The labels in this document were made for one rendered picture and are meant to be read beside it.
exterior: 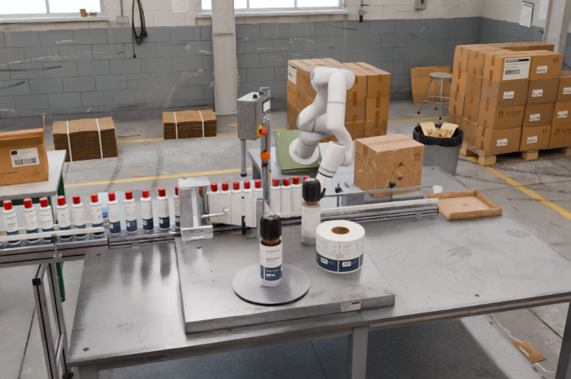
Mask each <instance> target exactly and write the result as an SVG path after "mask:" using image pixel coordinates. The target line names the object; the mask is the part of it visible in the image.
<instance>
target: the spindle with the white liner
mask: <svg viewBox="0 0 571 379"><path fill-rule="evenodd" d="M320 195H321V183H320V181H319V180H318V179H316V178H307V179H305V180H304V181H303V183H302V198H303V199H304V200H305V201H304V202H303V203H302V233H301V235H302V239H301V242H302V243H303V244H305V245H310V246H312V245H316V229H317V227H318V226H319V225H320V207H321V204H320V203H319V202H318V200H319V198H320Z"/></svg>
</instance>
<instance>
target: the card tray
mask: <svg viewBox="0 0 571 379"><path fill-rule="evenodd" d="M433 198H438V202H435V203H436V204H437V205H438V211H439V212H440V213H441V214H442V215H444V216H445V217H446V218H447V219H448V220H456V219H464V218H480V217H488V216H495V215H501V214H502V207H501V206H499V205H498V204H496V203H495V202H494V201H492V200H490V198H488V197H487V196H486V195H484V194H482V193H481V192H480V191H478V190H477V189H470V190H461V191H451V192H443V193H433V194H427V199H433Z"/></svg>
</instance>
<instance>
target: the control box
mask: <svg viewBox="0 0 571 379"><path fill-rule="evenodd" d="M253 94H254V92H252V93H249V94H248V95H246V96H244V97H242V98H240V99H237V127H238V139H246V140H254V141H256V140H257V139H259V138H261V137H262V134H261V133H259V129H262V128H263V127H265V128H266V130H267V132H266V133H268V132H269V131H270V120H269V121H268V122H265V123H264V124H263V116H264V115H266V114H268V113H269V112H270V110H267V111H266V112H264V113H263V101H264V100H266V99H268V98H270V95H268V94H264V96H258V95H259V93H256V94H257V99H253V98H252V95H253Z"/></svg>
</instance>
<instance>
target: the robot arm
mask: <svg viewBox="0 0 571 379"><path fill-rule="evenodd" d="M354 81H355V76H354V73H353V72H352V71H350V70H344V69H337V68H329V67H317V68H315V69H313V71H312V72H311V74H310V82H311V84H312V87H313V88H314V90H315V91H316V92H317V94H316V97H315V100H314V102H313V103H312V104H311V105H310V106H308V107H307V108H305V109H304V110H303V111H302V112H301V113H300V114H299V116H298V117H297V127H298V129H299V130H301V131H302V132H301V134H300V137H299V139H295V140H294V141H292V143H291V145H290V148H289V153H290V156H291V158H292V160H293V161H295V162H296V163H298V164H301V165H310V164H312V163H314V162H315V161H316V160H317V159H318V157H319V148H318V146H317V145H318V143H319V141H320V140H321V139H325V138H328V137H330V136H331V135H332V134H334V135H335V136H336V137H337V139H338V141H339V143H337V142H334V141H330V142H329V144H328V146H327V148H326V151H325V154H324V157H323V160H322V162H321V164H320V167H319V173H318V175H317V177H316V179H318V180H319V181H320V183H321V195H320V198H319V200H318V202H319V201H320V199H323V196H326V194H327V191H328V189H329V187H330V183H331V178H333V176H335V174H336V170H337V168H338V167H339V166H340V167H348V166H349V165H350V164H351V162H352V159H353V141H352V138H351V136H350V134H349V133H348V131H347V129H346V128H345V127H344V117H345V108H346V97H347V90H349V89H350V88H351V87H352V86H353V85H354ZM326 112H327V113H326Z"/></svg>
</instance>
